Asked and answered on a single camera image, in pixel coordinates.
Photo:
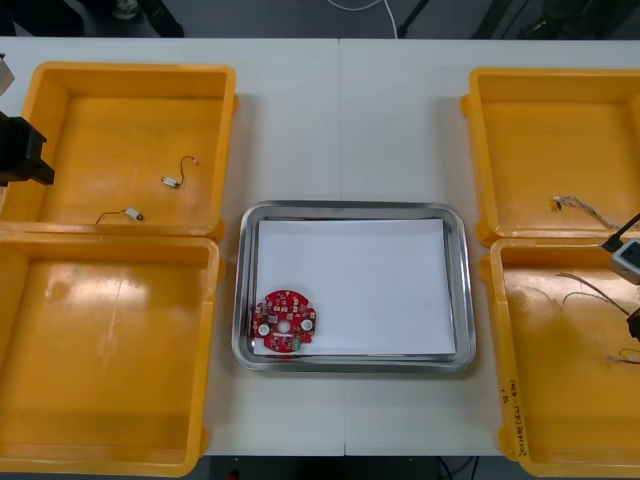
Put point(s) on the round red circuit board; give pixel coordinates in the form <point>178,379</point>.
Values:
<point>280,310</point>

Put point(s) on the white paper sheet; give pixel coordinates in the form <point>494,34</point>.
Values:
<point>360,280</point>

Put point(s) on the black chair base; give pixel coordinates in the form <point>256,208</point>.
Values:
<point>550,17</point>

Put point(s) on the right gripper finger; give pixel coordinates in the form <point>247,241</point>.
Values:
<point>635,327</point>

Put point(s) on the steel tray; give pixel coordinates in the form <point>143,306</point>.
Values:
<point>465,300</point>

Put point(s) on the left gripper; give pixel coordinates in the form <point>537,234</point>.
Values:
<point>15,150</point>

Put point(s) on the yellow-orange plastic bin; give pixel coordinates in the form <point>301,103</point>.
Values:
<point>125,125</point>
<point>110,350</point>
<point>550,140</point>
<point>560,400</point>

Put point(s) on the small metal solenoid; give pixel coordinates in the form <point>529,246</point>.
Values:
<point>170,182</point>
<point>134,214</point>

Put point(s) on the black chair leg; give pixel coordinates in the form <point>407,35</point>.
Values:
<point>170,17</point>

